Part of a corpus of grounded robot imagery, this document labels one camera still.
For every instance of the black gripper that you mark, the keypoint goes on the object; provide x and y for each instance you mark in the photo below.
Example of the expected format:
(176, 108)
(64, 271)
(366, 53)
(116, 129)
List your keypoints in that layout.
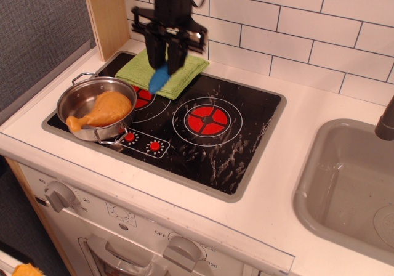
(169, 19)

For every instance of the blue handled metal spoon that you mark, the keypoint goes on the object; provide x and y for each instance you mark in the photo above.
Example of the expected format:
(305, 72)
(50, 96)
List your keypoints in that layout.
(159, 79)

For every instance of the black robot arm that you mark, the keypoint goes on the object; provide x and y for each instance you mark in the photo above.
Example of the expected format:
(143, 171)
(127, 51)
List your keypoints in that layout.
(170, 32)

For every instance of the orange object at corner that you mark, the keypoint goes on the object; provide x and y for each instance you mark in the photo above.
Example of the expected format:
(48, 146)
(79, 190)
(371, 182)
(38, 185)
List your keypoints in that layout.
(27, 270)

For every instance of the green folded cloth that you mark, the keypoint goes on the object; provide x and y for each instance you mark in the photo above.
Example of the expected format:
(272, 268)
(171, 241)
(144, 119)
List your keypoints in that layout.
(138, 72)

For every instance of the wooden side panel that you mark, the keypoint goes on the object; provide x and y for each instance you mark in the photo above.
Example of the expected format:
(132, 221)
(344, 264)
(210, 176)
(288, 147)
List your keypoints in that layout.
(110, 26)

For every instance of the orange toy chicken drumstick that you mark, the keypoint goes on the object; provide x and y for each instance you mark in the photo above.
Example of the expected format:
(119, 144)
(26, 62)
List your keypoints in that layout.
(109, 108)

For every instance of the red left stove knob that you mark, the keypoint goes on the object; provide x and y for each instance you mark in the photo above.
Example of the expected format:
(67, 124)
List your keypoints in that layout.
(130, 137)

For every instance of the red stove knob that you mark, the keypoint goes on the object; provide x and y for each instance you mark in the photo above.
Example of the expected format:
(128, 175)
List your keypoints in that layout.
(130, 137)
(155, 146)

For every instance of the red right stove knob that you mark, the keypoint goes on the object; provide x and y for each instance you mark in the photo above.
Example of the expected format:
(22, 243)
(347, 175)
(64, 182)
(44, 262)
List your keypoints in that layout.
(155, 146)

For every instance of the silver metal pot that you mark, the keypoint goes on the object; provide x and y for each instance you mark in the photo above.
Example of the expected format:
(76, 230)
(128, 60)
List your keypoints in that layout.
(79, 100)

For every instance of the black toy stovetop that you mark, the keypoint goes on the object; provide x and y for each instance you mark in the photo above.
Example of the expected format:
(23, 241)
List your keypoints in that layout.
(212, 136)

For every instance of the grey left oven knob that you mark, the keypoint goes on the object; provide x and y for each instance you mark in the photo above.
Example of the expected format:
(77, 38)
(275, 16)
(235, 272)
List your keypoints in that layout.
(59, 195)

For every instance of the grey oven knob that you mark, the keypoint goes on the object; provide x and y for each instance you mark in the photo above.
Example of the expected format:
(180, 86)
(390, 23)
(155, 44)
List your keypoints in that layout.
(59, 195)
(182, 252)

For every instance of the white toy oven front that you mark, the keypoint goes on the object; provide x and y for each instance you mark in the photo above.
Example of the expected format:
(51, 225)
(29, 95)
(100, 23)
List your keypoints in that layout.
(101, 238)

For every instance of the grey right oven knob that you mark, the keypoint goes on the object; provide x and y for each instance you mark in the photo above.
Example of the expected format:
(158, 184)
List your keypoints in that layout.
(182, 252)

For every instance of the grey sink basin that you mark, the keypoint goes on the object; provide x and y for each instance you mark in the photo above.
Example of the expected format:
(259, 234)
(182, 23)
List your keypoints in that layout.
(345, 192)

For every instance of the grey faucet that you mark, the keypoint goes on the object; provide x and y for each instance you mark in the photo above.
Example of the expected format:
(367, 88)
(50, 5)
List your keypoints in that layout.
(384, 128)

